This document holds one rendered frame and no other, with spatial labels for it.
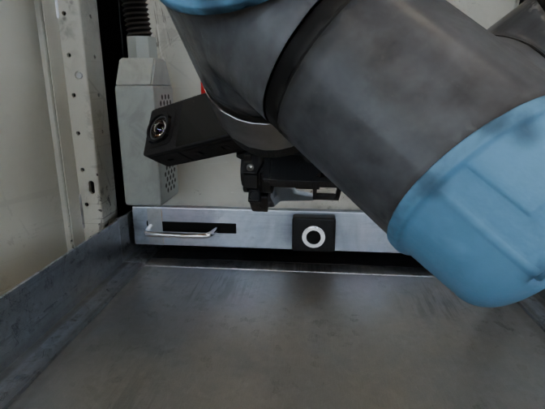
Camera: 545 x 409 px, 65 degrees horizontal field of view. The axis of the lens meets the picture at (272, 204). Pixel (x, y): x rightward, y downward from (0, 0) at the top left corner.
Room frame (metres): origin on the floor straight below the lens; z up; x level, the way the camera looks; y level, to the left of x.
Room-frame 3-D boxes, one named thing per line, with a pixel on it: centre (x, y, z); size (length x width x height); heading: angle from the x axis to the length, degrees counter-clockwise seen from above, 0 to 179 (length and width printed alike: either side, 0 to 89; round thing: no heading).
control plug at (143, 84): (0.54, 0.16, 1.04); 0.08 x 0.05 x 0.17; 175
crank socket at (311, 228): (0.57, -0.06, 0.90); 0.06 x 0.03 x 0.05; 85
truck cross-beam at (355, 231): (0.61, -0.06, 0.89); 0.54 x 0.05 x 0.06; 85
